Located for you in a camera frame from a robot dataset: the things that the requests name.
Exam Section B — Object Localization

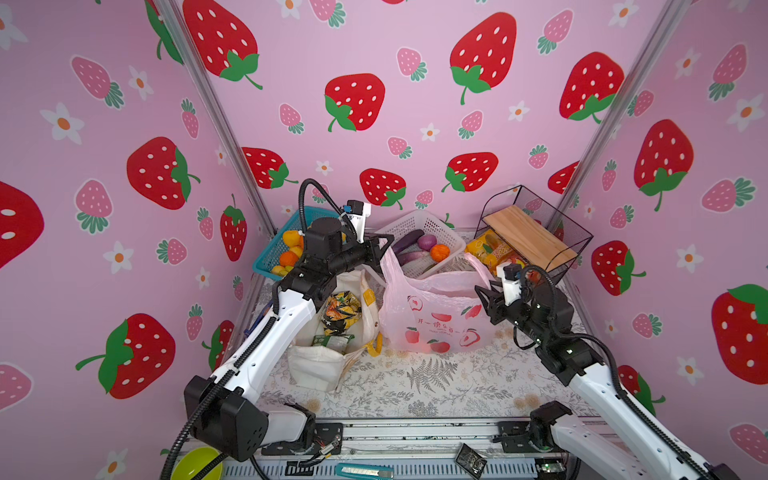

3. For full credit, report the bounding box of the pink plastic grocery bag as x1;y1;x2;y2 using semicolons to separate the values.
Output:
379;251;496;354

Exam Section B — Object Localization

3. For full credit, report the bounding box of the small purple onion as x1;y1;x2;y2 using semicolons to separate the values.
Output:
417;234;438;252

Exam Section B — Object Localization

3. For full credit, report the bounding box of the teal plastic basket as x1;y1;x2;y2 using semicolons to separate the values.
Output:
252;206;338;282

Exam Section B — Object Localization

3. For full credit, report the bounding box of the green Fox's candy bag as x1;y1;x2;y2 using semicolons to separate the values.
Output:
312;334;355;354

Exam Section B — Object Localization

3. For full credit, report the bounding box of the small tangerine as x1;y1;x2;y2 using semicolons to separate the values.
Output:
279;250;300;268

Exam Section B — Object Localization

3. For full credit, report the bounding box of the orange pumpkin toy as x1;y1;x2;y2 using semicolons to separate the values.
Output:
429;244;451;263

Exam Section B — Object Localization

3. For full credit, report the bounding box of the black wire mesh shelf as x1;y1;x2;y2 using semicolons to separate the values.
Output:
475;185;594;284

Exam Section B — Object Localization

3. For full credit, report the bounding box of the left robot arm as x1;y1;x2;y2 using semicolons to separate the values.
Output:
160;200;388;479

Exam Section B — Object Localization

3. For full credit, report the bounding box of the black yellow snack bag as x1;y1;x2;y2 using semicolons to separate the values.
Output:
321;291;362;336

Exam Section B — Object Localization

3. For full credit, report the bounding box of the long purple eggplant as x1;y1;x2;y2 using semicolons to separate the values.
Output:
391;229;424;255

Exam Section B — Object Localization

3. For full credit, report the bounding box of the black electronic module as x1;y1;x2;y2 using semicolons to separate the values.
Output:
454;443;487;480

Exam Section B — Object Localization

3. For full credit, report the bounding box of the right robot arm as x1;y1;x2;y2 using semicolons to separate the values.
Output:
474;265;737;479

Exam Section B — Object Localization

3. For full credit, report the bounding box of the red chips bag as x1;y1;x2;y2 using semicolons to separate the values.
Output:
501;254;541;283

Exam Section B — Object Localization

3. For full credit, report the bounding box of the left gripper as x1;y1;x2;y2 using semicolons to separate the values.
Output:
325;233;391;282

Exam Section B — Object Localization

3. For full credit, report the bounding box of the green plastic bowl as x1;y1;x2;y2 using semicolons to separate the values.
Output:
171;447;219;480

